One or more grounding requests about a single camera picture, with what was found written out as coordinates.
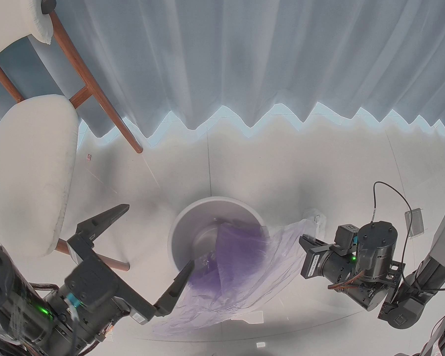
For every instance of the white cushioned wooden chair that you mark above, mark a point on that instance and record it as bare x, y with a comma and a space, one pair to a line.
29, 169

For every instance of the pale blue curtain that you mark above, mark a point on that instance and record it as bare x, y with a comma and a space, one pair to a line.
244, 50

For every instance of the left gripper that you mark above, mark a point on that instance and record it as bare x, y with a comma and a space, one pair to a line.
137, 302

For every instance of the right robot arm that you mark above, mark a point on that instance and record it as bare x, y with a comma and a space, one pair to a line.
378, 247

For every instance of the white trash bin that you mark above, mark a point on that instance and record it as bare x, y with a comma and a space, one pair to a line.
193, 221

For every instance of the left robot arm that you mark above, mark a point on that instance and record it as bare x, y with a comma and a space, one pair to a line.
7, 291

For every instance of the purple plastic bag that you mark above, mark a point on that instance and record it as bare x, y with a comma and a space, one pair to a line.
237, 258

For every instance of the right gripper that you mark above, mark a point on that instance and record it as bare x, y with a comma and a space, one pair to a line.
337, 267

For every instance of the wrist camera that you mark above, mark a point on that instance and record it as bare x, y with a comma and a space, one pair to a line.
346, 236
89, 280

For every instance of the crumpled white paper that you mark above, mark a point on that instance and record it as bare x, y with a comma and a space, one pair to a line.
313, 213

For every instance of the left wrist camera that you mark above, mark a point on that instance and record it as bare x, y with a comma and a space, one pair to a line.
89, 280

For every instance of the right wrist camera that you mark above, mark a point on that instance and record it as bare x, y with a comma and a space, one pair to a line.
346, 236

